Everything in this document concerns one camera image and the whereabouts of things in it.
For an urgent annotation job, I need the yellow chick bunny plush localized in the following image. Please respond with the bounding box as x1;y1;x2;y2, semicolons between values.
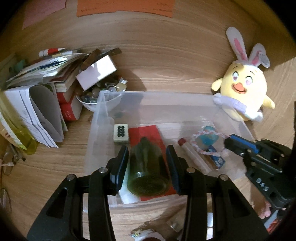
211;27;275;122

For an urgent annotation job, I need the white folded paper leaflet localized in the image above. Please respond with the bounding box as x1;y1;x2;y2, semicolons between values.
4;85;64;148

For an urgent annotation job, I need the dark green spray bottle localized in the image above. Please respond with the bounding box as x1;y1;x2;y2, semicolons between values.
127;137;171;197

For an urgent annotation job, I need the glass bowl of trinkets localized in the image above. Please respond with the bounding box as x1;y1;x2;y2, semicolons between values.
76;77;128;112

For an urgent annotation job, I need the pink paper note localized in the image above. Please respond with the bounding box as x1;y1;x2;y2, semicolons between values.
22;0;66;29

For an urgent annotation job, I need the dark blue small box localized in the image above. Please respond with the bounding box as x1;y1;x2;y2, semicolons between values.
208;145;225;169

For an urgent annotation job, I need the clear plastic storage bin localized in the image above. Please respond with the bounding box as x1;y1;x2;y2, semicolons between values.
83;90;255;208

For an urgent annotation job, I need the pale green tube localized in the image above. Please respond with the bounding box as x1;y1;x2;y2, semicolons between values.
118;171;140;204

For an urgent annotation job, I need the orange paper note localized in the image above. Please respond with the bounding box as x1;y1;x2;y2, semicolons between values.
76;0;175;18

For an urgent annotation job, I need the blue round container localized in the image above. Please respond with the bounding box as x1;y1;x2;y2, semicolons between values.
199;126;219;146

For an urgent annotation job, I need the white tape roll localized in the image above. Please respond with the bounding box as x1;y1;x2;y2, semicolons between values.
130;229;165;241

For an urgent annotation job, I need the yellow-green spray bottle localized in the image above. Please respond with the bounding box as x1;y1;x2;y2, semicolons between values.
1;90;37;155

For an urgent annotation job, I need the clear red-capped lip tube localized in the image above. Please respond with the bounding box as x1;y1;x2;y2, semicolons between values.
178;138;212;174

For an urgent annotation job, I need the stack of books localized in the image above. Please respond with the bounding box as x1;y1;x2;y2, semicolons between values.
5;52;87;122

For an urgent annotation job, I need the red white marker pen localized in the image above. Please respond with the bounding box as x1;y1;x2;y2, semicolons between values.
39;48;66;57

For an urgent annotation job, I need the small beige pouch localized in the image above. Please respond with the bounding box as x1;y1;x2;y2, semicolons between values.
166;213;185;232

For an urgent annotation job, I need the pink white braided bracelet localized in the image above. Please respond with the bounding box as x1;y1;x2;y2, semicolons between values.
190;129;230;156

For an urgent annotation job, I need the small white box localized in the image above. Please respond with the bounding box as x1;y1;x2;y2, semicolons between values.
76;55;117;90

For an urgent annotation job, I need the white mahjong tile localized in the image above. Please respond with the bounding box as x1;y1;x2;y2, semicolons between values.
113;123;129;143

